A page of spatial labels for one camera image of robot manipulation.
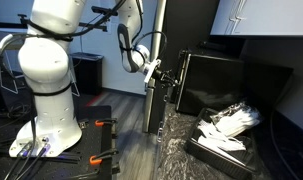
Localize black steel microwave oven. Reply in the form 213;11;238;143
173;48;295;118

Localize upper cabinet bar handle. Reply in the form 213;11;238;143
233;0;248;35
224;0;239;35

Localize white upper cabinets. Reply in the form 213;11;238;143
209;0;303;37

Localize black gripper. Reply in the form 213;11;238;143
153;68;179;88

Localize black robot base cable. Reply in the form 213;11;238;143
3;139;51;180

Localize orange black table clamp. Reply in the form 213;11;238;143
93;116;119;128
88;147;121;167

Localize large white plastic cutlery bag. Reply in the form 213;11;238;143
209;101;264;138

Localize black perforated robot table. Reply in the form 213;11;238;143
0;104;121;180

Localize black wall power cable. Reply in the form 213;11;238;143
269;109;303;180

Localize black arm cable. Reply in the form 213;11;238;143
0;0;169;68

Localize black camera on crossbar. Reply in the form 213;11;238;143
78;4;120;34

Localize black waste bin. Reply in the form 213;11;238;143
70;52;105;96

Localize white cutlery bag with forks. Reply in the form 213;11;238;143
195;119;249;158

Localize black plastic tray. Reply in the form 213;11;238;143
183;106;259;180

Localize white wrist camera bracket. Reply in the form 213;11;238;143
143;58;162;85

